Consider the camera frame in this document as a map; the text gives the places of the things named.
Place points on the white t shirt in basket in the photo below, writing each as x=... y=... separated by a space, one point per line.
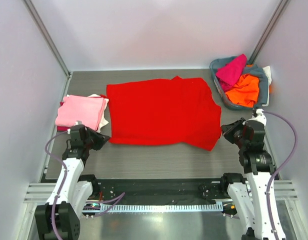
x=267 y=71

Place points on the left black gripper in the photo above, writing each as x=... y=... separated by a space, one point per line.
x=101 y=139

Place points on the folded crimson t shirt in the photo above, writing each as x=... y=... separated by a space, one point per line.
x=61 y=128

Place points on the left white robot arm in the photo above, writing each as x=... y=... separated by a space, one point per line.
x=59 y=217

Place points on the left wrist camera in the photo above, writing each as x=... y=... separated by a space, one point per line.
x=76 y=123

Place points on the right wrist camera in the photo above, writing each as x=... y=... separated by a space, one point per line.
x=259 y=116

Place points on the magenta t shirt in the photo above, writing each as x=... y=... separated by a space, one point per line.
x=230 y=70

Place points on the folded pink t shirt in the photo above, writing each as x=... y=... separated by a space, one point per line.
x=79 y=112

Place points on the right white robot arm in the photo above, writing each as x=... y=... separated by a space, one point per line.
x=253 y=192

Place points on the left aluminium frame post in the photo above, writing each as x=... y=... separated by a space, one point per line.
x=48 y=39

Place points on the red t shirt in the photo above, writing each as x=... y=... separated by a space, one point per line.
x=164 y=112

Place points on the orange t shirt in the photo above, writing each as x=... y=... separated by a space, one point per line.
x=245 y=92

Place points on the aluminium front rail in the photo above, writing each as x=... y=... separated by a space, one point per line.
x=283 y=191

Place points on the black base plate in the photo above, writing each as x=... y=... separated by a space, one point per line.
x=164 y=191

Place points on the aluminium frame post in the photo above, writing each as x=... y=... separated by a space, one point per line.
x=48 y=39
x=274 y=19

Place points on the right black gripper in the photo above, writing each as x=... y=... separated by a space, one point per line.
x=235 y=133

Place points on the blue laundry basket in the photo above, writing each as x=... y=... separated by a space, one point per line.
x=213 y=68

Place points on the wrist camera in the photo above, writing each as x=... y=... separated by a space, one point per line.
x=76 y=123
x=259 y=116

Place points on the right aluminium frame post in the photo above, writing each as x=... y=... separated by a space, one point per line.
x=274 y=19

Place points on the white slotted cable duct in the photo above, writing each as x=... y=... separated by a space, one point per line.
x=218 y=207

